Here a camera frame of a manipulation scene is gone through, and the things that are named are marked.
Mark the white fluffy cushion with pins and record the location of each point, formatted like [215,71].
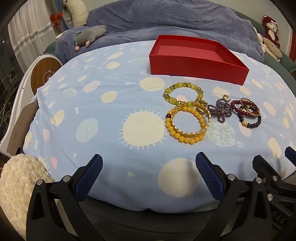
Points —
[18,180]

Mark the white cow plush toy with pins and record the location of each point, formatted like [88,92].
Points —
[79,11]

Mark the blue velvet blanket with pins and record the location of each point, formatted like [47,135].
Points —
[161,18]

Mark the blue curtain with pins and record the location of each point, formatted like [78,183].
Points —
[63,23]

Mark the silver tinsel garland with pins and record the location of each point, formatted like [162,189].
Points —
[30,37]

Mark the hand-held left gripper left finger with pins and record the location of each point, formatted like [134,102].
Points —
[90,178]

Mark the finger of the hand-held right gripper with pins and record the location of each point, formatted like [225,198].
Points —
[291,154]
[263,165]

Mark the red ribbon bow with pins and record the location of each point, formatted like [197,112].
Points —
[56,19]

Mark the red monkey plush toy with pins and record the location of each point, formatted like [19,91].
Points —
[270,25]

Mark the beige cookie plush toy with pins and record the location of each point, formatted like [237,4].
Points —
[272,49]

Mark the light blue printed sheet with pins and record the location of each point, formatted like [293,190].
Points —
[104,120]

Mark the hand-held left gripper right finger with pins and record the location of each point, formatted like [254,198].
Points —
[209,178]

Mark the textured gold bangle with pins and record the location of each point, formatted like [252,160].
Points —
[192,134]

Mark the white curtain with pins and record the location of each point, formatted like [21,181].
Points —
[30,23]

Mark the white round wooden-top stool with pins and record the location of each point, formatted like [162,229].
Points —
[42,74]

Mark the grey plush toy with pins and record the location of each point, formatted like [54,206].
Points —
[90,34]

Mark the red cardboard box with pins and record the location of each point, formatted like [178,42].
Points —
[196,67]

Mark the thin gold bangle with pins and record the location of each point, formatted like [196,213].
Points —
[246,100]

